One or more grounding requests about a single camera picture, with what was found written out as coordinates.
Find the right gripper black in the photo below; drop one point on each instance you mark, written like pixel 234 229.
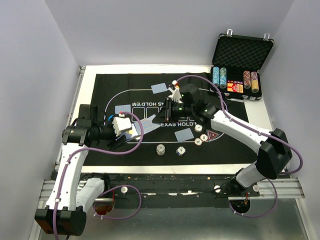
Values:
pixel 165 114

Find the blue white chip stack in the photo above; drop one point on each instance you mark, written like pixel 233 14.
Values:
pixel 180 151

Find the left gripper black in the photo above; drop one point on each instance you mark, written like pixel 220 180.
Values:
pixel 112 143

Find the red card deck in case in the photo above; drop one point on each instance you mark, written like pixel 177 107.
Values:
pixel 235 86

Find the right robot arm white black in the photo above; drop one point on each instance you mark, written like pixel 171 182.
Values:
pixel 271 147

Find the aluminium mounting rail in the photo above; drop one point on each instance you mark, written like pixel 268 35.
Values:
pixel 286 189

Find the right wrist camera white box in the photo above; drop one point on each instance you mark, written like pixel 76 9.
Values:
pixel 175 94

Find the white table board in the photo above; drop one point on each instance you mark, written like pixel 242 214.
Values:
pixel 256 111

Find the blue yellow card box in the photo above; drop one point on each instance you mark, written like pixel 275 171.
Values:
pixel 131 134

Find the red chip row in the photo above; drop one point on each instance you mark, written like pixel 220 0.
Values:
pixel 247 79

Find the teal chip row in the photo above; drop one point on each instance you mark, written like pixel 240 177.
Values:
pixel 223 78

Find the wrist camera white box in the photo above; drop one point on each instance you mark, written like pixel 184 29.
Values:
pixel 121 125
pixel 175 94

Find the light blue chip row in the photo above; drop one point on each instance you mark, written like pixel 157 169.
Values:
pixel 216 76

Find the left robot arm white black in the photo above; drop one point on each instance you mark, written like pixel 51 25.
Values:
pixel 65 212

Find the red triangle mat logo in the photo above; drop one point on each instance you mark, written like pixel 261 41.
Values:
pixel 211 135

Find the black poker felt mat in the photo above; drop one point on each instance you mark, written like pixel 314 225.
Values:
pixel 112 90

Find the purple yellow chip row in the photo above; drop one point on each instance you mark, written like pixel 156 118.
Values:
pixel 254 82

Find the grey white chip stack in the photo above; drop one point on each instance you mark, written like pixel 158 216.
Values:
pixel 160 149

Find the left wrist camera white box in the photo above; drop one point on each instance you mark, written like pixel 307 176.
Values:
pixel 121 125

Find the black aluminium chip case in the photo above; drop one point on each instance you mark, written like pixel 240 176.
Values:
pixel 237 54

